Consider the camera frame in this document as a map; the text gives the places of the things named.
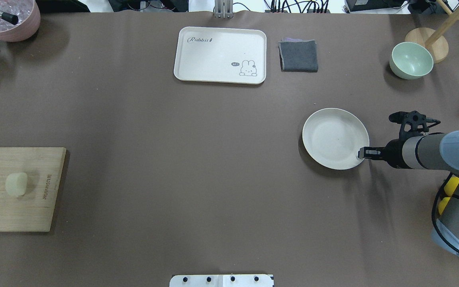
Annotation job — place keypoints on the wooden mug tree stand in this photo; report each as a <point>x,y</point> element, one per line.
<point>434,40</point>

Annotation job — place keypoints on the yellow toy lemon upper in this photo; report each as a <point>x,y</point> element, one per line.
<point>450,186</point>

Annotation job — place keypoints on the mint green bowl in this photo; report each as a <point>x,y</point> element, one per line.
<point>410,61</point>

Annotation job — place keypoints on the cream rabbit tray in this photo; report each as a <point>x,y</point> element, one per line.
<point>221,55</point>

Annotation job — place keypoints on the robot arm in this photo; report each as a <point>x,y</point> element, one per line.
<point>436,151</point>

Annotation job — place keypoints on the pink ice bowl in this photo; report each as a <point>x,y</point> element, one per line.
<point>19,19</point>

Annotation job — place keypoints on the cream round plate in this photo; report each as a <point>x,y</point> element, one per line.
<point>333,138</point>

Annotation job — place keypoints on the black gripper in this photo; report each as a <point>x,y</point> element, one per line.
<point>393,153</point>

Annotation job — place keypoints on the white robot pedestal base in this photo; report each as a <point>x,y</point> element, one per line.
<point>223,280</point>

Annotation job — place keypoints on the grey folded cloth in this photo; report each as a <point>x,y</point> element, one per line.
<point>298,55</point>

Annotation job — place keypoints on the wooden cutting board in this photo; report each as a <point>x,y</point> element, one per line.
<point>29,183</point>

